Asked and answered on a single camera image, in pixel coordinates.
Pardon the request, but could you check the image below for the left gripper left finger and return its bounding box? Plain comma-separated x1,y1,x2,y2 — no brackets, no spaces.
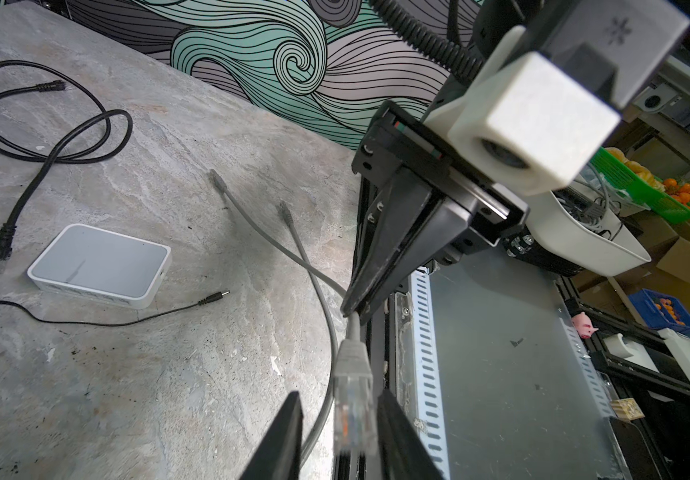
240,391,303,480

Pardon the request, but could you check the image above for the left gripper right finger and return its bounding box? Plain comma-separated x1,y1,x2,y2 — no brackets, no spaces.
377,390,443,480

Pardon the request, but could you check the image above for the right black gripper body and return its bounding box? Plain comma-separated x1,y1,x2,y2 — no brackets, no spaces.
352,100,528,264

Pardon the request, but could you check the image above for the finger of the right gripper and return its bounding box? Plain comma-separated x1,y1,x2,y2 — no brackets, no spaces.
357,199,473,324
341,167,432,315

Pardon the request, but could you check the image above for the grey ethernet cable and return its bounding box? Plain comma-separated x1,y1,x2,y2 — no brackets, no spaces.
208,169,379,480

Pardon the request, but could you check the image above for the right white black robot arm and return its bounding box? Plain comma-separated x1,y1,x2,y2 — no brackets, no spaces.
341,1,690,321

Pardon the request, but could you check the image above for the pink pig toy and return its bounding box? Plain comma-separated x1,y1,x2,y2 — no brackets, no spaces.
571,312,598,339

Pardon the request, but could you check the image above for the blue crate with oranges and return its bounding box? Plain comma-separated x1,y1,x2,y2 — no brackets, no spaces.
628,289,690,335

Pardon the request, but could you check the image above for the green crate with oranges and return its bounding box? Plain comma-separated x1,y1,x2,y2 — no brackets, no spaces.
589,148,690,224

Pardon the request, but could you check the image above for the white slotted cable duct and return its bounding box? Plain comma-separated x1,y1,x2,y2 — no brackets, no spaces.
409,267,451,479

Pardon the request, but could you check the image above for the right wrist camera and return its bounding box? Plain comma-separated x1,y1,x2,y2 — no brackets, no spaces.
424,25,620,196

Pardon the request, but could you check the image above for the white network switch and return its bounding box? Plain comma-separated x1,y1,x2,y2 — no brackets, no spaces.
27,223,172,310

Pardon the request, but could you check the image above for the black coiled cable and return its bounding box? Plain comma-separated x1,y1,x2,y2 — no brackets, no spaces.
0,59,135,276

